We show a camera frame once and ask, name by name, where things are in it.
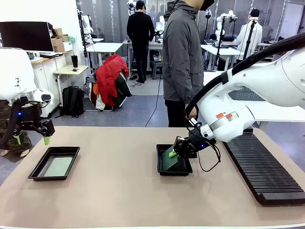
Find white rectangular desk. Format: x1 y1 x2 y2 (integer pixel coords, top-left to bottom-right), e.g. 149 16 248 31
201 44 246 72
85 42 123 72

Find black plastic ESD tray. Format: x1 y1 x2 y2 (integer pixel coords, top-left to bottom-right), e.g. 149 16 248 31
28 146 81 181
156 144 193 177

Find right arm black cable sleeve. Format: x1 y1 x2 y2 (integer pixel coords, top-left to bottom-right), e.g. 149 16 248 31
183 32 305 120

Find person in black clothes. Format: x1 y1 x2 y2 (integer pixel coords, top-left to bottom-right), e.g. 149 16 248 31
126 0 155 84

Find small beige side table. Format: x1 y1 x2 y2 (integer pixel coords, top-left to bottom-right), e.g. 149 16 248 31
53 64 89 108

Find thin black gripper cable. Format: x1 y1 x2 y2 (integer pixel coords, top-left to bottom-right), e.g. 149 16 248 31
197 142 222 173

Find dark laptop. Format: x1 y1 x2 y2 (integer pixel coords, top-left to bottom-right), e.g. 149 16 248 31
40 52 64 59

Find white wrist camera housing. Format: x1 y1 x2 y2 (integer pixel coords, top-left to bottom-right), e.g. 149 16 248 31
33 88 54 104

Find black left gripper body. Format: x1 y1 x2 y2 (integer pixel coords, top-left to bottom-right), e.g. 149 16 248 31
14 104 42 131

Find gray step stool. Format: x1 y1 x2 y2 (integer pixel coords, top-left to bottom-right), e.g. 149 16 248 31
151 61 163 80

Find black slotted board rack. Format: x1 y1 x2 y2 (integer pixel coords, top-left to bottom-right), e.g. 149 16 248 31
223 127 305 206

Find red jacket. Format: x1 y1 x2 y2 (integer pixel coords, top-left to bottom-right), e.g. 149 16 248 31
95 54 130 107

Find dark green jacket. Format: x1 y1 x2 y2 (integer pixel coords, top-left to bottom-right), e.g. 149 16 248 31
115 71 133 107

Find person in gray hoodie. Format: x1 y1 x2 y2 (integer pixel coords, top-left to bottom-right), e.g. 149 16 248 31
162 0 215 128

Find black backpack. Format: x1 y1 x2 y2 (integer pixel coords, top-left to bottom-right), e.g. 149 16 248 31
55 85 85 119

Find gray mesh basket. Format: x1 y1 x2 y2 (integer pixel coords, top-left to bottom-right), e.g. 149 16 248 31
228 87 265 102

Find person in white top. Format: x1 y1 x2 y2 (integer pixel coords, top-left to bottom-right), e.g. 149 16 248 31
235 8 263 60

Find dark green circuit board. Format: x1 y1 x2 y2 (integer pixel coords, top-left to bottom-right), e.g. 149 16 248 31
161 145 179 172

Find pale green circuit board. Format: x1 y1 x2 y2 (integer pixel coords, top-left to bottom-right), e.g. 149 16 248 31
43 156 74 177

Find white cabinet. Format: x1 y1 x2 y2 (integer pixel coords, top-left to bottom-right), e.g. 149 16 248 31
30 55 67 119

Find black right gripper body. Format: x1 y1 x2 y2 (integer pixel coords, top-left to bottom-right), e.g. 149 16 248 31
177 133 207 158

